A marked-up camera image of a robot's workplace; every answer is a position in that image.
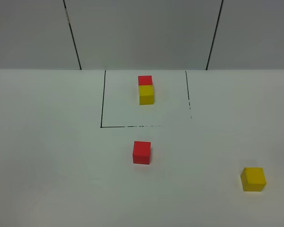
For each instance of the template yellow cube block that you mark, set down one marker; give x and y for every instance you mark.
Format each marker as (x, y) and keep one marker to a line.
(146, 95)

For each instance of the template red cube block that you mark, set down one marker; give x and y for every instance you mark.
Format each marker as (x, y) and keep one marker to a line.
(145, 80)

